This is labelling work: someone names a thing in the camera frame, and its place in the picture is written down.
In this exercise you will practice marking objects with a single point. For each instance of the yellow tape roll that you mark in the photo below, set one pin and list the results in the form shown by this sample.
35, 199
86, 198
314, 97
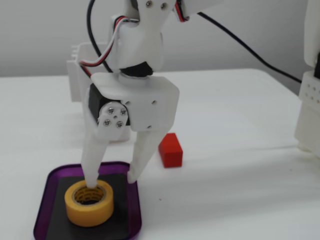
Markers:
90, 210

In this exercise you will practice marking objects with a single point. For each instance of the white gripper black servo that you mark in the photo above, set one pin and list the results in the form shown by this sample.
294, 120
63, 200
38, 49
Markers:
150, 105

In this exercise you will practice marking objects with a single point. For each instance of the white plastic container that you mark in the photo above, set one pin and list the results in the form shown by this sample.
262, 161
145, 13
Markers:
77, 75

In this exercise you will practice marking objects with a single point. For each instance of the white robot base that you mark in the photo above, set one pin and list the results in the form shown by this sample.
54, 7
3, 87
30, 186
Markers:
308, 112

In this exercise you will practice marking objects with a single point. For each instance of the red rectangular block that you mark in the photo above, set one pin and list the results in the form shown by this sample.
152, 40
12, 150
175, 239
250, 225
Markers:
171, 152

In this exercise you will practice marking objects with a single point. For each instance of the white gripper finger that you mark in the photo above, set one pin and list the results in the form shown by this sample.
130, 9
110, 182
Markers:
91, 160

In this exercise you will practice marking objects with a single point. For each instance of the purple tray black inlay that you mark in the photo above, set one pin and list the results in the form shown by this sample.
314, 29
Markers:
125, 200

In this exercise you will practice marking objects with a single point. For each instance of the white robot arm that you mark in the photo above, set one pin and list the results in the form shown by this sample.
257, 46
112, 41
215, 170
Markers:
145, 37

